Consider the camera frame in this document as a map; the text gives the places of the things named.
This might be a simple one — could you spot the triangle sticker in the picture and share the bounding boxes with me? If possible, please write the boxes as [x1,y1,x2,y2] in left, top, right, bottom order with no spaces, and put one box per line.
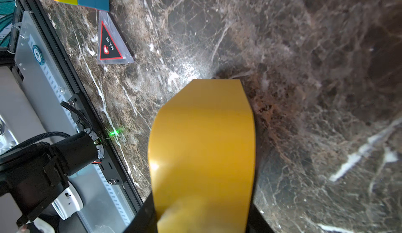
[97,11,135,65]

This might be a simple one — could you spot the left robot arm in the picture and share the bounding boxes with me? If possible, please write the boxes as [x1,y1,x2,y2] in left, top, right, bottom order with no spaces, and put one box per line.
[1,131,272,233]

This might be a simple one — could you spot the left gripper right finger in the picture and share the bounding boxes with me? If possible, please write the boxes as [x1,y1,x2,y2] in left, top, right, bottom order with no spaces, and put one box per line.
[246,203,275,233]

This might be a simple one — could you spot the white slotted cable duct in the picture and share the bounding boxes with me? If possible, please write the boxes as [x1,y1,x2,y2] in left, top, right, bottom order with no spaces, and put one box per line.
[27,33,131,227]

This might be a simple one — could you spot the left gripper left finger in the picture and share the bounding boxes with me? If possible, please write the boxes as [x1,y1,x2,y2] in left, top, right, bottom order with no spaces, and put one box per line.
[124,193,157,233]

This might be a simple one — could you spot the yellow alarm clock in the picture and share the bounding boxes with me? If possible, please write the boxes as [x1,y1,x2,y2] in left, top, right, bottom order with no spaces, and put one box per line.
[148,79,256,233]

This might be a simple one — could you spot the small round dial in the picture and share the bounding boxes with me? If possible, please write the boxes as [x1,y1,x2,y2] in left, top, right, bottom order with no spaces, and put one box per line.
[32,45,45,66]

